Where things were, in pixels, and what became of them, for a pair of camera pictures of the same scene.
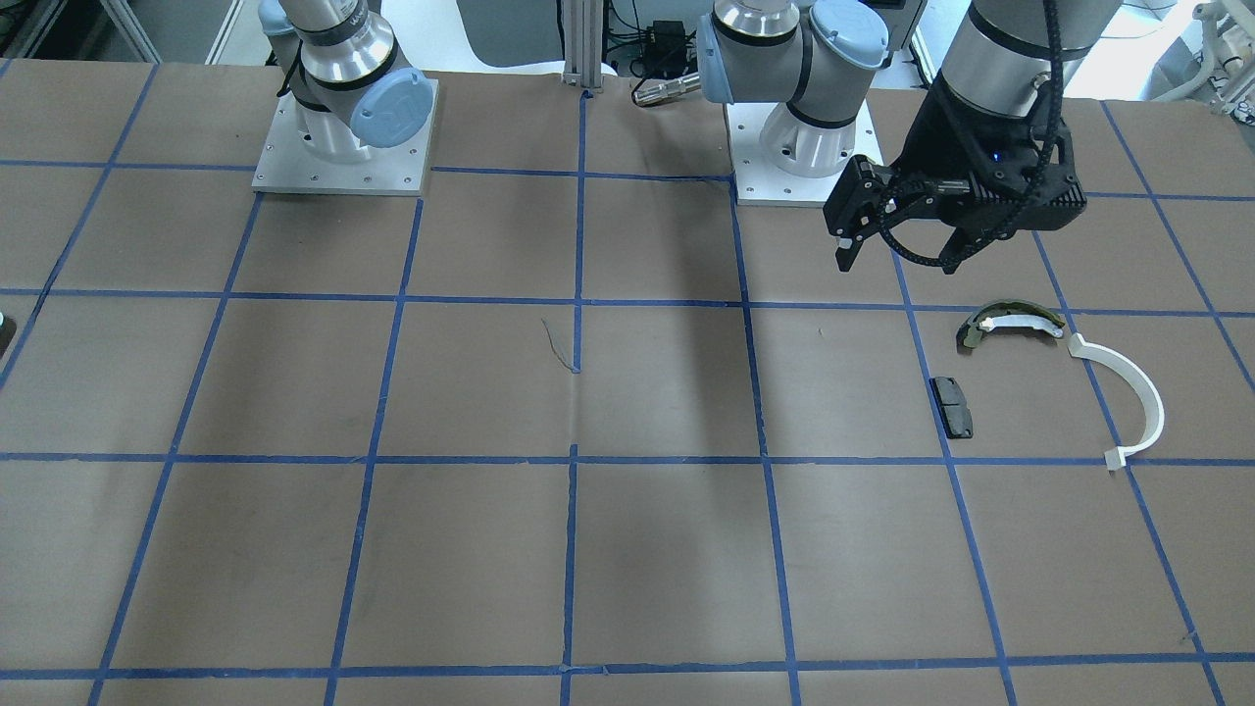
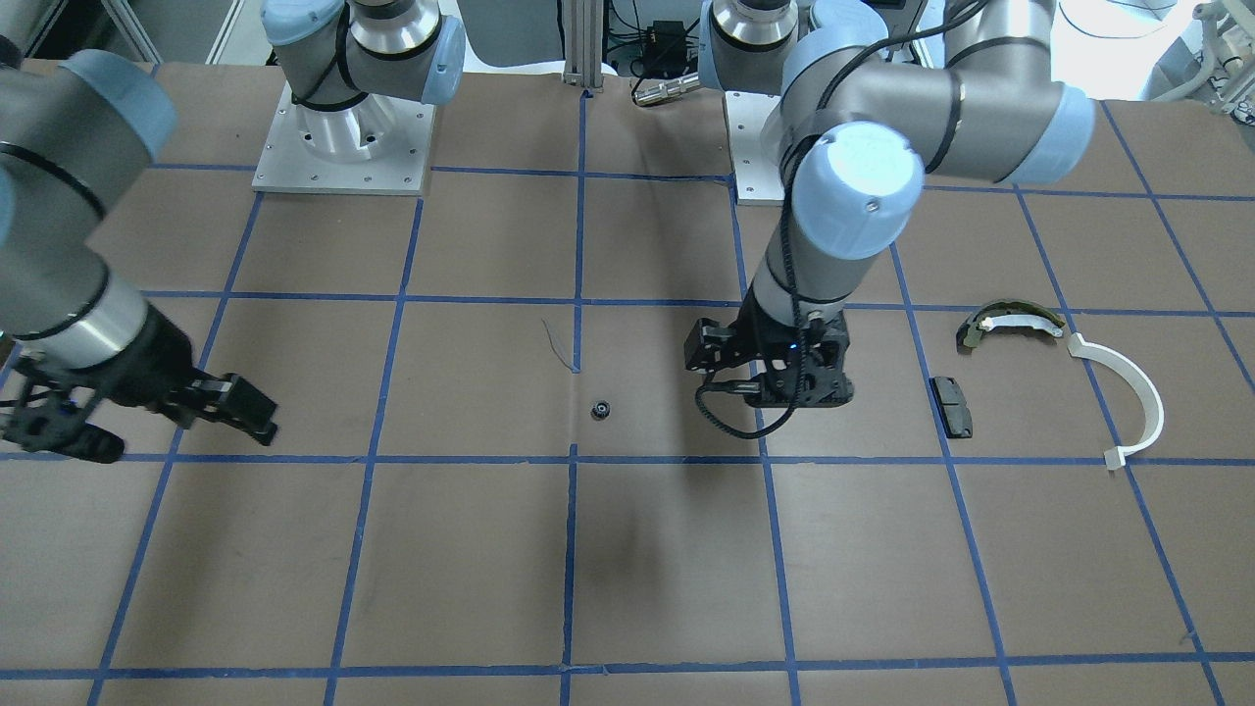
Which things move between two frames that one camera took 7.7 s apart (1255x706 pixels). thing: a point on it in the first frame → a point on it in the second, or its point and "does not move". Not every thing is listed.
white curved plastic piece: [1152, 404] does not move
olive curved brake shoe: [1007, 314] does not move
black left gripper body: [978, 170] → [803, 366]
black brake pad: [952, 407] does not move
